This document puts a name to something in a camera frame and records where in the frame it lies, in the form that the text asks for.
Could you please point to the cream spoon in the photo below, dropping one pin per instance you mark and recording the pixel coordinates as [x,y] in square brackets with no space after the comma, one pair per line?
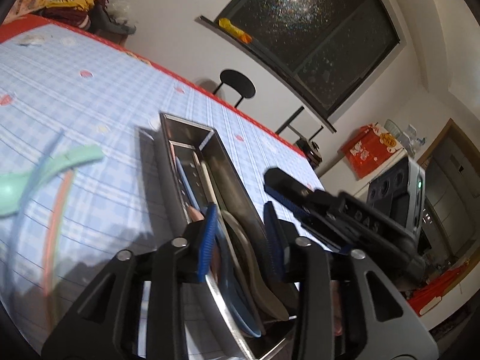
[258,281]

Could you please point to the blue plastic spoon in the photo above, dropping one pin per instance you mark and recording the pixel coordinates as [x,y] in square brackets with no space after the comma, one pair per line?
[35,172]

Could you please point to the cream chopstick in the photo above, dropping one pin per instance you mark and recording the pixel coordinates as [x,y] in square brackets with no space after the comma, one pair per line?
[208,183]

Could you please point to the dark bag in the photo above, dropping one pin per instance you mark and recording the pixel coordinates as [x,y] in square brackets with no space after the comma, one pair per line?
[309,152]

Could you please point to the yellow orange packet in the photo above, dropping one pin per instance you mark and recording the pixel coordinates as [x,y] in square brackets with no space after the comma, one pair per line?
[234,29]

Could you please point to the red gift box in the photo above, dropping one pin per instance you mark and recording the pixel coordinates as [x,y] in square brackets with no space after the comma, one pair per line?
[369,150]

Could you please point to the stainless steel utensil holder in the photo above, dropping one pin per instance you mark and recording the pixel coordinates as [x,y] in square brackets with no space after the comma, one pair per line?
[225,165]

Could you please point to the wooden door frame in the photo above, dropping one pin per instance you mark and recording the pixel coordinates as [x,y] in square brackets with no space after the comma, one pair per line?
[450,127]

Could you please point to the dark framed window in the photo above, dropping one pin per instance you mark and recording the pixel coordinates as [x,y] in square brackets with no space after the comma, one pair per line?
[318,37]

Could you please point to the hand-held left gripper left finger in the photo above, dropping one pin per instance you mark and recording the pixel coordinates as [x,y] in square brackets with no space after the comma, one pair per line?
[208,240]

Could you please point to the grey garment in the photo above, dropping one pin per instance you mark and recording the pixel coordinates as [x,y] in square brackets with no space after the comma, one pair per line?
[112,22]

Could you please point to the white plastic bag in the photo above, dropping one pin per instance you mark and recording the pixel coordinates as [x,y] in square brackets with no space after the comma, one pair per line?
[120,7]

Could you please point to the peach snack packet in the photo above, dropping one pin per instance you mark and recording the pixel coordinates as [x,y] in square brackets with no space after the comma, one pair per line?
[22,5]

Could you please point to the red cloth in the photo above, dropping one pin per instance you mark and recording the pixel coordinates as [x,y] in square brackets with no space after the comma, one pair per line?
[438,288]

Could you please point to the blue plaid tablecloth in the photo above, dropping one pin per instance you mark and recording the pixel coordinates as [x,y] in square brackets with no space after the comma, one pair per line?
[93,93]

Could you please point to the black round back chair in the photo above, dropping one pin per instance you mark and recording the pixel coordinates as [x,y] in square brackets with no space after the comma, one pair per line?
[238,82]

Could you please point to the green spoon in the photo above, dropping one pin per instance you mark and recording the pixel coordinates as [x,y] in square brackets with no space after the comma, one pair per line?
[22,191]

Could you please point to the pale green bowl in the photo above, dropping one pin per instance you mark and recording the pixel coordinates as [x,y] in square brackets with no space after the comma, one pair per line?
[393,127]

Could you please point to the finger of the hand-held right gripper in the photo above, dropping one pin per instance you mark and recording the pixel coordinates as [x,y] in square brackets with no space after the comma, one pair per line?
[285,187]
[330,232]

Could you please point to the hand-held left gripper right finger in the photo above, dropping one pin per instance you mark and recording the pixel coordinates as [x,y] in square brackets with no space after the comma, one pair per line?
[272,243]

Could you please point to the pink spoon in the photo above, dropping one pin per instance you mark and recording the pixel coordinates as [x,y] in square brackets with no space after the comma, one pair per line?
[195,213]

